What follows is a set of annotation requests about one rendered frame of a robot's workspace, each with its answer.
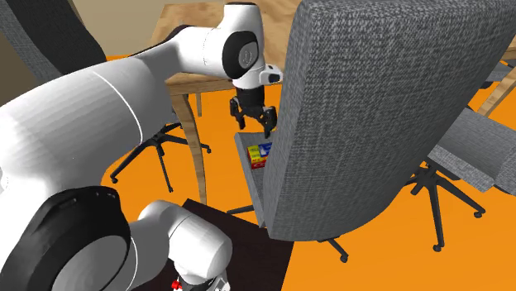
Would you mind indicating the dark robot stand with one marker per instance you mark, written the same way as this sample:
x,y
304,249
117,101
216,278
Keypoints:
x,y
258,250

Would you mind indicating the large grey fabric office chair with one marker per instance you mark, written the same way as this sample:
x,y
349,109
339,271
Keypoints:
x,y
363,121

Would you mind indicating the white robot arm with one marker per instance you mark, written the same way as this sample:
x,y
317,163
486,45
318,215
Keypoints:
x,y
88,121

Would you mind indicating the colourful small box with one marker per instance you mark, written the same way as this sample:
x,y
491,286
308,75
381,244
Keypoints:
x,y
258,156

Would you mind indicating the wooden table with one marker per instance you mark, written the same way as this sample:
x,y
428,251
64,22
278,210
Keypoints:
x,y
193,86

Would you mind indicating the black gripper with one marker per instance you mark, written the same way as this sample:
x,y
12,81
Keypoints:
x,y
250,100

